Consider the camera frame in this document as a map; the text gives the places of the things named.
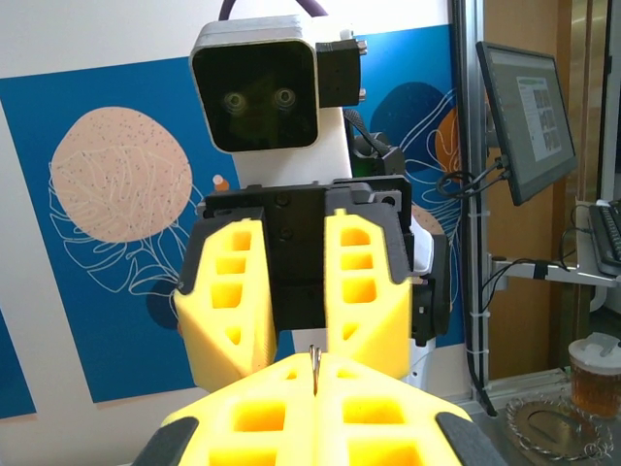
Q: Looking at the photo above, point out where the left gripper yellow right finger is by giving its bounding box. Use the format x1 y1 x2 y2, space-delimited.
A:
315 352 509 466

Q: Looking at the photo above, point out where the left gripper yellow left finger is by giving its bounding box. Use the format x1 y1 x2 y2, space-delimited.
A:
138 351 319 466

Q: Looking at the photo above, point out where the plastic cup of tea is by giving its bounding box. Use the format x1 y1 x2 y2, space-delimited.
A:
567 332 621 421

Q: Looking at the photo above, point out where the black keyboard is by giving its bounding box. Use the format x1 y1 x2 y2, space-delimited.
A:
587 199 621 279

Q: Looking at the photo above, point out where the black computer monitor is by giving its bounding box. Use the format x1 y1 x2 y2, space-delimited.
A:
474 41 579 208

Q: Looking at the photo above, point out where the blue floral wall panel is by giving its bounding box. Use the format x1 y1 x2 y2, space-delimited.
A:
0 52 311 405
359 23 461 341
0 310 38 419

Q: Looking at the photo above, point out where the aluminium corner post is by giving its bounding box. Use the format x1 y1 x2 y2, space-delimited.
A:
450 0 492 418

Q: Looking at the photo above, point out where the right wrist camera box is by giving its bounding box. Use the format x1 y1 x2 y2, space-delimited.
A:
187 14 354 188

